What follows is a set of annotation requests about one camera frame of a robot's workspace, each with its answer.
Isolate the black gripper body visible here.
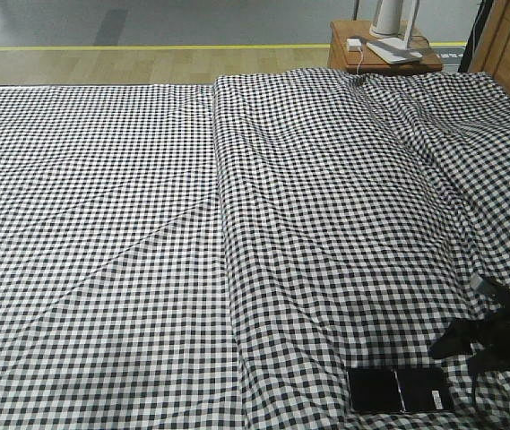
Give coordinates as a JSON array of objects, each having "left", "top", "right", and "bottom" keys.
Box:
[{"left": 467, "top": 309, "right": 510, "bottom": 376}]

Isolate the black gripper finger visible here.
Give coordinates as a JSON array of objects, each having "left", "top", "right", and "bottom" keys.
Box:
[
  {"left": 479, "top": 277, "right": 510, "bottom": 314},
  {"left": 428, "top": 319, "right": 483, "bottom": 358}
]

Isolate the black smartphone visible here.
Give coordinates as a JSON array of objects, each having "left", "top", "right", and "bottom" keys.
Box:
[{"left": 348, "top": 367, "right": 454, "bottom": 414}]

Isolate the white desk lamp base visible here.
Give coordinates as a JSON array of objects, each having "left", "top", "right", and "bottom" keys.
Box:
[{"left": 366, "top": 0, "right": 424, "bottom": 65}]

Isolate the checkered bed sheet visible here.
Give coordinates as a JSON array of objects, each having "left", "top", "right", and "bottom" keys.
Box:
[{"left": 0, "top": 85, "right": 244, "bottom": 429}]

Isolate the checkered folded duvet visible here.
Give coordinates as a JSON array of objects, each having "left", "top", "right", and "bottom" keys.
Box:
[{"left": 213, "top": 69, "right": 510, "bottom": 429}]

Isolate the wooden nightstand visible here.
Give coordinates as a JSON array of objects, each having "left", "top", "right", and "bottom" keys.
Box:
[{"left": 327, "top": 20, "right": 443, "bottom": 76}]

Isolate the white cylindrical appliance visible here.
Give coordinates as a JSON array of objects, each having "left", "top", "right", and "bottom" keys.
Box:
[{"left": 369, "top": 0, "right": 420, "bottom": 39}]

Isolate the white charger with cable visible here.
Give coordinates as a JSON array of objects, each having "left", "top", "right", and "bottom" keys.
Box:
[{"left": 345, "top": 38, "right": 364, "bottom": 74}]

